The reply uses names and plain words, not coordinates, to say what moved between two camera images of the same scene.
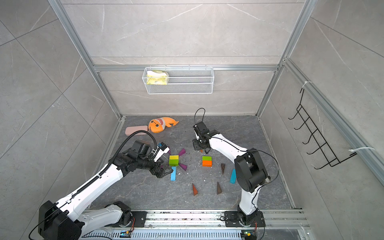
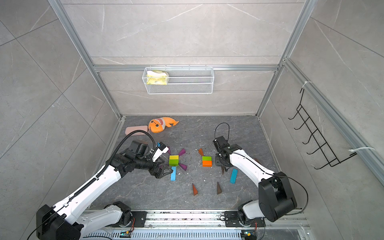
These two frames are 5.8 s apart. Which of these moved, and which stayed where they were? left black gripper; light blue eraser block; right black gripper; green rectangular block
Moved: right black gripper
Stayed: light blue eraser block; green rectangular block; left black gripper
